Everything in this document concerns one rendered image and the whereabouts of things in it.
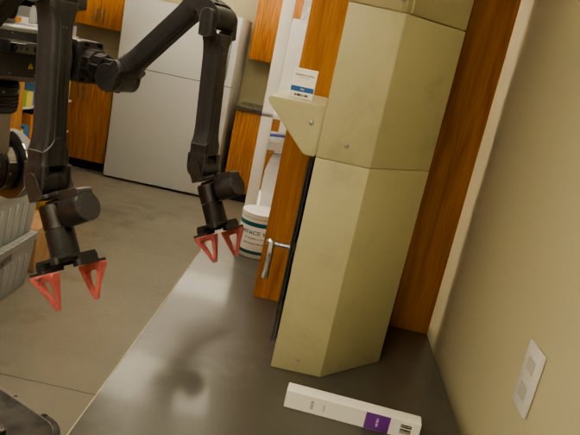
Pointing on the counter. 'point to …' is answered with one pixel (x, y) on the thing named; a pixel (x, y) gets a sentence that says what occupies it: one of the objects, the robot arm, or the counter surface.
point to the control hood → (301, 118)
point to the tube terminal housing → (365, 188)
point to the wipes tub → (254, 230)
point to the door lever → (271, 255)
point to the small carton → (303, 84)
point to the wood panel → (425, 230)
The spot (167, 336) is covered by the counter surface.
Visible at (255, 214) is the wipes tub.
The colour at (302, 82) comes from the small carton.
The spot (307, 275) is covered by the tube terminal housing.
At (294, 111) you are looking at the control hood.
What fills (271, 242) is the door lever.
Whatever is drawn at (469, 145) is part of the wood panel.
